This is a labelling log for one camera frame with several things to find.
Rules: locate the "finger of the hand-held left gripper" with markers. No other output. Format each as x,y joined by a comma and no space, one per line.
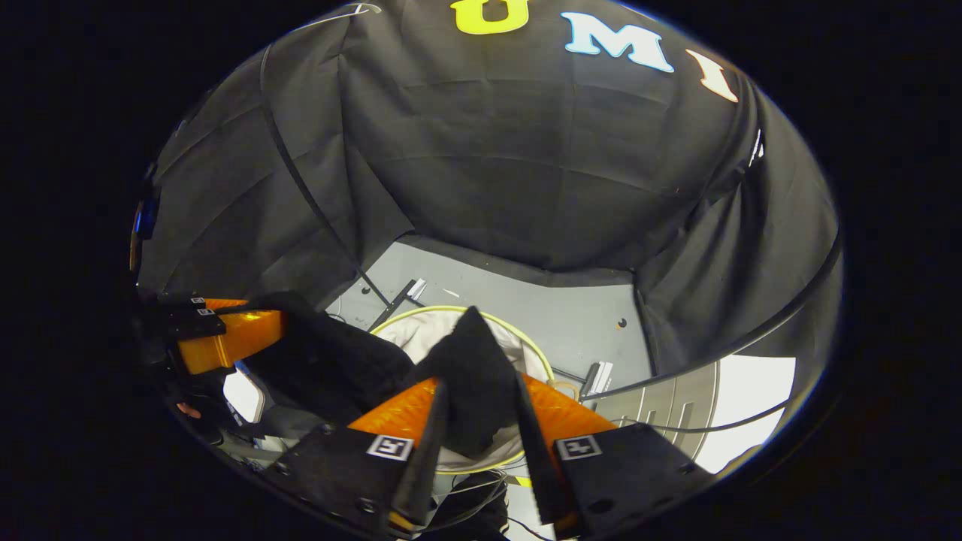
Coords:
233,342
222,303

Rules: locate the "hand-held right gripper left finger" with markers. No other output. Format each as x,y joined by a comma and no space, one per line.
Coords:
428,466

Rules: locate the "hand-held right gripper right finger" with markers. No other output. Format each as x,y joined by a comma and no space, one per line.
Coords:
537,473

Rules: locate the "black knit garment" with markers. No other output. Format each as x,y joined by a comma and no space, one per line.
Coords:
481,376

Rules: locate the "white laundry hamper yellow rim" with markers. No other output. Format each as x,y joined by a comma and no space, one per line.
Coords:
421,330

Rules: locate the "black metal clothes rack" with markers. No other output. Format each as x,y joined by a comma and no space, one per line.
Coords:
392,306

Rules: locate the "white ribbed box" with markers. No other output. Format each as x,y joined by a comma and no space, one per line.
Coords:
751,406

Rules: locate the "black backdrop cloth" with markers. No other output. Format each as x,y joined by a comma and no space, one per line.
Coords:
526,150

